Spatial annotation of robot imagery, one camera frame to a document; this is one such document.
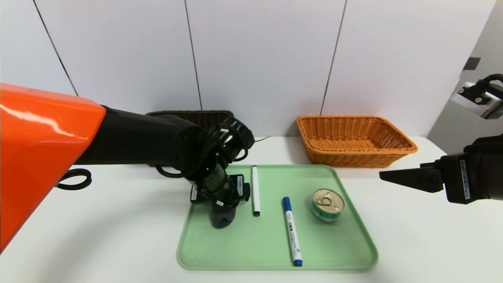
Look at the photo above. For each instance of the orange wicker basket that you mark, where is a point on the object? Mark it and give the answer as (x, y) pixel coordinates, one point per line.
(353, 137)

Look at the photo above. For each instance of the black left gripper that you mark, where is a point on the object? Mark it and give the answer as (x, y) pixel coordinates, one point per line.
(220, 195)

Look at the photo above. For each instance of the white marker with blue cap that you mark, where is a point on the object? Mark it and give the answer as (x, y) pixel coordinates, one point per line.
(292, 232)

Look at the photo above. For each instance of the dark brown wicker basket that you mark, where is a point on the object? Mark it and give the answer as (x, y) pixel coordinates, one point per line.
(204, 118)

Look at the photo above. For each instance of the light green plastic tray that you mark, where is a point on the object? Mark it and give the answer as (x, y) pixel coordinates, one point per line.
(259, 243)

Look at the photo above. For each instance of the dark wall plate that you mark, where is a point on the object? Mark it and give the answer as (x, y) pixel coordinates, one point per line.
(471, 63)

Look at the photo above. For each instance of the gold lid green label can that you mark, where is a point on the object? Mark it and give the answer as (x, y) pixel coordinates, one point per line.
(328, 205)

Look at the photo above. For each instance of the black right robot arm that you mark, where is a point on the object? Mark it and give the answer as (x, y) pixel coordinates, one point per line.
(496, 157)

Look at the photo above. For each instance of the orange and black left arm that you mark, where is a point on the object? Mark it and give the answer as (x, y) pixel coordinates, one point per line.
(43, 149)

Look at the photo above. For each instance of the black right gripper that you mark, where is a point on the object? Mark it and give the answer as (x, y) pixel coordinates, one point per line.
(460, 179)

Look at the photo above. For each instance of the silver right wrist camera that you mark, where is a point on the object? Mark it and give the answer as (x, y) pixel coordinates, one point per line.
(481, 100)

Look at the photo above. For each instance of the dark grey soft object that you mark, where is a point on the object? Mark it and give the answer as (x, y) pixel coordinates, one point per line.
(224, 218)

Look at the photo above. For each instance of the white marker with black cap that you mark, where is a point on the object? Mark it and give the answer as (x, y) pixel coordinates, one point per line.
(256, 188)

